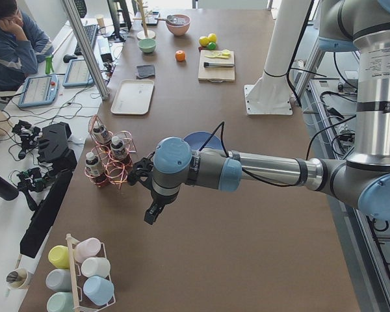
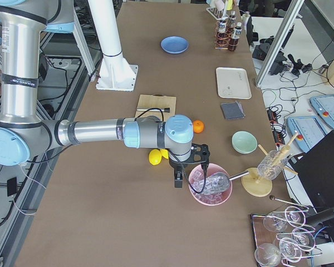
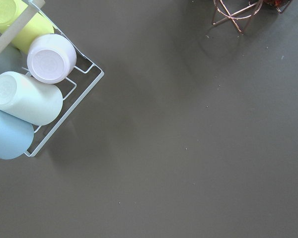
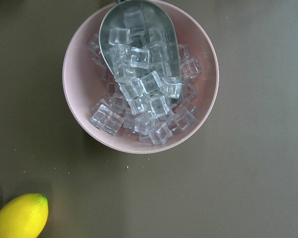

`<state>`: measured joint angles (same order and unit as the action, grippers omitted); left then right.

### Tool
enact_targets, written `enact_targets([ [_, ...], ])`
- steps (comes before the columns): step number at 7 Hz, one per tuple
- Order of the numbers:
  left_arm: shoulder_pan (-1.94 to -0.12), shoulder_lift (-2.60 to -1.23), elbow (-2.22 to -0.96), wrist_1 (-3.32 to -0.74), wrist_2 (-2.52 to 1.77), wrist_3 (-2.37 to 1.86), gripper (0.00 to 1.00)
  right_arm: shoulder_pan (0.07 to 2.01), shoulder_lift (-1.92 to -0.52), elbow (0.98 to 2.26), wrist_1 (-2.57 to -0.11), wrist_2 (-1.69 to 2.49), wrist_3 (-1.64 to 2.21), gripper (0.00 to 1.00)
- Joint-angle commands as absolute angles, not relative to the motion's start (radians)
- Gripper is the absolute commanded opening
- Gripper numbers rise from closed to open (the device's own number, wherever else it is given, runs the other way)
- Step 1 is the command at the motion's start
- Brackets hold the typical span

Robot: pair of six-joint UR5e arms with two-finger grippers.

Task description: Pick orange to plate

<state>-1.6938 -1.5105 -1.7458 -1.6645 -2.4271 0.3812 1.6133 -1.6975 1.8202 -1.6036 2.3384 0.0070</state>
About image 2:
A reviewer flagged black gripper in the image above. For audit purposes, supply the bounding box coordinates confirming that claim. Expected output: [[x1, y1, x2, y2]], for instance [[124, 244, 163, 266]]
[[169, 143, 210, 188]]

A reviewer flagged orange mandarin fruit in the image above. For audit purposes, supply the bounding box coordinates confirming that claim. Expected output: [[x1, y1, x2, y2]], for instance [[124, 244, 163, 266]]
[[193, 120, 205, 134]]

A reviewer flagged blue round plate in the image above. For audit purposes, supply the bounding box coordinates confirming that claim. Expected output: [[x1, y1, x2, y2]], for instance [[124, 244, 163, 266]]
[[160, 36, 189, 54]]

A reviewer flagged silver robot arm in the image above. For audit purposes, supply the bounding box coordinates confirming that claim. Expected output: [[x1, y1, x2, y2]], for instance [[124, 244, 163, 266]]
[[0, 1, 210, 188]]

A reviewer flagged pink bowl with ice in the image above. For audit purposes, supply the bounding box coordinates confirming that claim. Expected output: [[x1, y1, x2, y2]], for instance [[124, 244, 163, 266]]
[[189, 165, 233, 206]]

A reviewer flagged yellow lemon far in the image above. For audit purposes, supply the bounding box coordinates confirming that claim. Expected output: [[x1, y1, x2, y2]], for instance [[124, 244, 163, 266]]
[[160, 149, 169, 159]]

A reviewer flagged yellow lemon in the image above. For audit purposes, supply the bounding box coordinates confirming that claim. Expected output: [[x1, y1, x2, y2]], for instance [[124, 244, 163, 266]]
[[160, 149, 169, 159], [149, 149, 162, 166]]

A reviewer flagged yellow lemon near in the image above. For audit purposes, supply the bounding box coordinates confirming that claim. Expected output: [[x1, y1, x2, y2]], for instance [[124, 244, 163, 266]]
[[149, 149, 162, 166]]

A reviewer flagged metal ice scoop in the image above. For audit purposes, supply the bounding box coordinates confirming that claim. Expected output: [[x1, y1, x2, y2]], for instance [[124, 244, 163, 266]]
[[203, 171, 249, 194]]

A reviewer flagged wooden cup tree stand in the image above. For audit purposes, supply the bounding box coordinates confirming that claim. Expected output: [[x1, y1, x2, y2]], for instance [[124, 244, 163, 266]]
[[241, 132, 298, 197]]

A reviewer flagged steel muddler cylinder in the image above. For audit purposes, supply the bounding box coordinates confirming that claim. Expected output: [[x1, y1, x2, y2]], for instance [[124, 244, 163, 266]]
[[136, 107, 170, 113]]

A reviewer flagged green bowl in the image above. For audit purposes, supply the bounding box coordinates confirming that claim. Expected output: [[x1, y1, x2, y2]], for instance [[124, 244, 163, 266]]
[[232, 131, 258, 154]]

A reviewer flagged wooden cutting board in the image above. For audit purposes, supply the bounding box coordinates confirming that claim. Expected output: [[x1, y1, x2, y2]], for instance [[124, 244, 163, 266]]
[[135, 95, 176, 121]]

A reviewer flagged grey folded cloth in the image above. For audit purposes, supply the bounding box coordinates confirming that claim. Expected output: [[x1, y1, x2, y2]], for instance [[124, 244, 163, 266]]
[[220, 101, 245, 120]]

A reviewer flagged clear glass mug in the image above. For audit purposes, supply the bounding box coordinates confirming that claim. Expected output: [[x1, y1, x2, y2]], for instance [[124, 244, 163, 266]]
[[257, 150, 287, 180]]

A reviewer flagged cream rabbit tray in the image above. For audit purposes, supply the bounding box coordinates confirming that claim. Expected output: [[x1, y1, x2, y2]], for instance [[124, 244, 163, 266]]
[[216, 67, 252, 100]]

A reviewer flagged wine glass rack tray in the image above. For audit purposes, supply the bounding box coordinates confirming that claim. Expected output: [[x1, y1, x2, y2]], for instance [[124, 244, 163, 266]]
[[250, 204, 323, 266]]

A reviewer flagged teach pendant near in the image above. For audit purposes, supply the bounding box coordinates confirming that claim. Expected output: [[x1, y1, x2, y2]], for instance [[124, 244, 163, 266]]
[[287, 116, 328, 152]]

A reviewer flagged teach pendant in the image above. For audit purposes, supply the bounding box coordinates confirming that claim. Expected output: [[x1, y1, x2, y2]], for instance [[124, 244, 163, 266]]
[[310, 94, 334, 130], [287, 116, 328, 152]]

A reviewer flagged black laptop monitor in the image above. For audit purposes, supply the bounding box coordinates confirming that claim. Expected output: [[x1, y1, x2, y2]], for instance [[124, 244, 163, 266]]
[[289, 130, 334, 208]]

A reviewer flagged tea bottle middle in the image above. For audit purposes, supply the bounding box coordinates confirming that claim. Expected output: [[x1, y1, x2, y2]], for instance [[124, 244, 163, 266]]
[[217, 16, 228, 45]]

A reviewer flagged tea bottle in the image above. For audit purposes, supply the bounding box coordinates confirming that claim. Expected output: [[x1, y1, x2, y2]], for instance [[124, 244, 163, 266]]
[[228, 22, 242, 51], [229, 11, 236, 28], [217, 16, 228, 45]]

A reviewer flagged tea bottle front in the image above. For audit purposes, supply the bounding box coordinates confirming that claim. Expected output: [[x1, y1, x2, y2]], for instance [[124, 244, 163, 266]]
[[228, 22, 242, 51]]

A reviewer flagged teach pendant far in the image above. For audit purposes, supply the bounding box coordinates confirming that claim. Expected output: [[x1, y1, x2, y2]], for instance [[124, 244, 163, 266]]
[[310, 94, 334, 130]]

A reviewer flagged tea bottle back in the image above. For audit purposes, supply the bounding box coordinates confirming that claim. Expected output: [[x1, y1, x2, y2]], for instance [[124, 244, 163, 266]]
[[229, 11, 236, 28]]

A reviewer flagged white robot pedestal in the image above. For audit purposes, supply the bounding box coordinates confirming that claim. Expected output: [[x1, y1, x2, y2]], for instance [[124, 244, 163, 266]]
[[89, 0, 138, 92]]

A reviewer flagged copper wire bottle rack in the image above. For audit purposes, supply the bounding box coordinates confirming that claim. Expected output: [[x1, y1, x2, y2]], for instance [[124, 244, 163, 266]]
[[214, 15, 242, 52]]

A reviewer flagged aluminium frame post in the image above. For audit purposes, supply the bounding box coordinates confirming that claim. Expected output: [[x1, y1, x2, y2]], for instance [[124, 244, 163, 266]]
[[255, 0, 304, 88]]

